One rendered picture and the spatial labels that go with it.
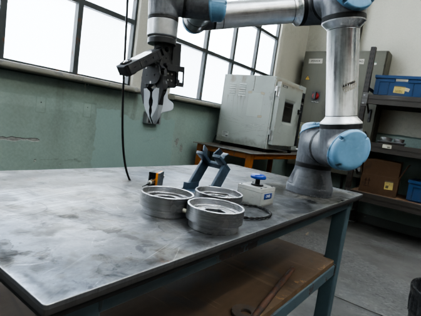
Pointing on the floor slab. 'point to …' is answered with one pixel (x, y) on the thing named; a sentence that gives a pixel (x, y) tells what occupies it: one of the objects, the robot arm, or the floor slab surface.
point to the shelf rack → (407, 102)
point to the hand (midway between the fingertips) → (151, 118)
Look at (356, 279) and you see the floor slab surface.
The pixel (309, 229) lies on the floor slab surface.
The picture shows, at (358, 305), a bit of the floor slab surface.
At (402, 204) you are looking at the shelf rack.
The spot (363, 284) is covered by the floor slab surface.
